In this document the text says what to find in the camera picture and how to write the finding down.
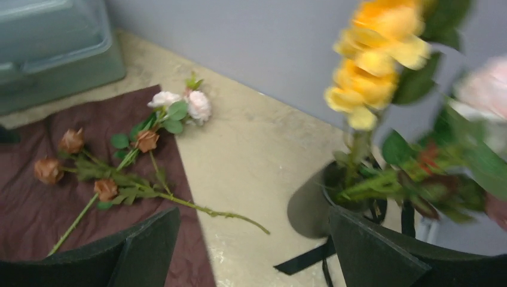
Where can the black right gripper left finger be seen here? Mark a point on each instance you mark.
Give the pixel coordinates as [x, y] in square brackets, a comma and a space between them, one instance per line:
[99, 257]

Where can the flower bouquet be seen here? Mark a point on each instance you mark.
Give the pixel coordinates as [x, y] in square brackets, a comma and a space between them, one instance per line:
[34, 215]

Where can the translucent green plastic toolbox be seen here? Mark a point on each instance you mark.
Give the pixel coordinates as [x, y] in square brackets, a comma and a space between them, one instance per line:
[53, 49]

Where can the brown orange rose stem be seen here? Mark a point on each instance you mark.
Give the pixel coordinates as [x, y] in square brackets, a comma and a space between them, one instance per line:
[112, 186]

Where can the pale pink rose stem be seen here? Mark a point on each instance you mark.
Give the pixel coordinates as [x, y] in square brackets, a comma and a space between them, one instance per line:
[169, 112]

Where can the yellow rose stem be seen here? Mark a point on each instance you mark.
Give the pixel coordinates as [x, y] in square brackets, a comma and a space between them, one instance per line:
[387, 58]

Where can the black cylindrical vase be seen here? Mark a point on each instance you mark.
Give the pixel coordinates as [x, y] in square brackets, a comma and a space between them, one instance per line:
[308, 208]

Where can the black ribbon with gold lettering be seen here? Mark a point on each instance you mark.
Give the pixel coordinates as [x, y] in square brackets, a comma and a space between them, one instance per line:
[376, 213]

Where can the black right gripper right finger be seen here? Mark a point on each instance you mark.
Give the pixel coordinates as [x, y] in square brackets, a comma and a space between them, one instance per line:
[372, 255]

